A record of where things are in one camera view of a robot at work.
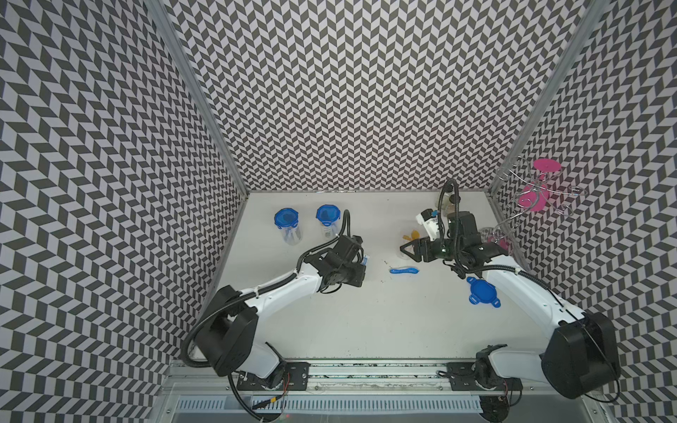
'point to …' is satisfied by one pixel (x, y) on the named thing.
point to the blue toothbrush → (410, 270)
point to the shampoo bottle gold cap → (415, 234)
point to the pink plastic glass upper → (546, 165)
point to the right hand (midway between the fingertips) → (408, 250)
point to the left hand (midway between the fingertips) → (359, 276)
